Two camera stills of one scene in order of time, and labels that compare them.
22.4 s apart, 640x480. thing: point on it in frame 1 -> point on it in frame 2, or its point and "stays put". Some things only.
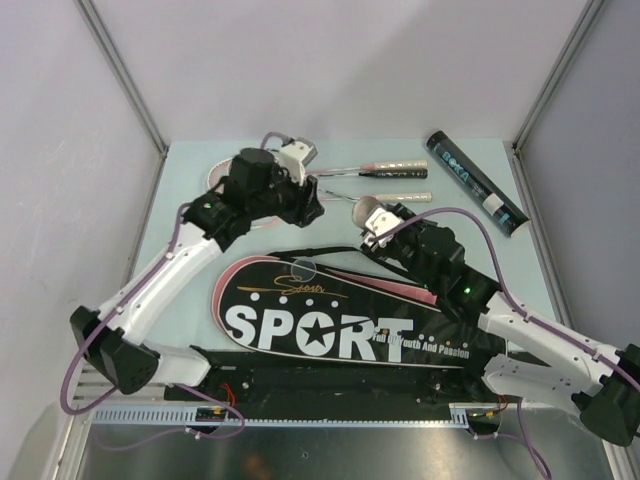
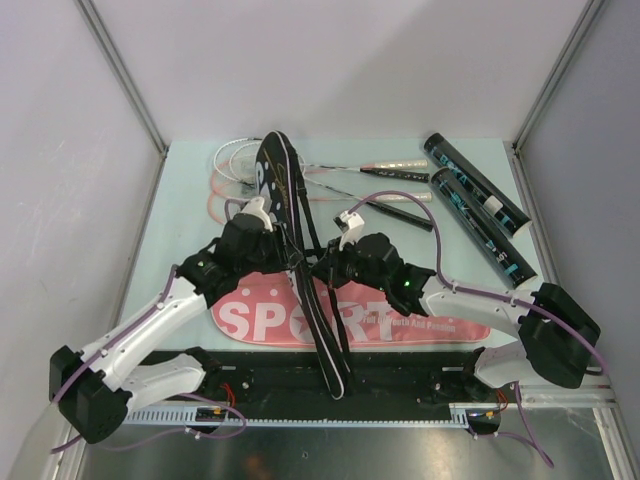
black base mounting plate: [350, 385] stays put
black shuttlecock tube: [362, 207] -> [483, 230]
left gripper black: [307, 206] -> [284, 256]
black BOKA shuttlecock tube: [500, 208] stays put
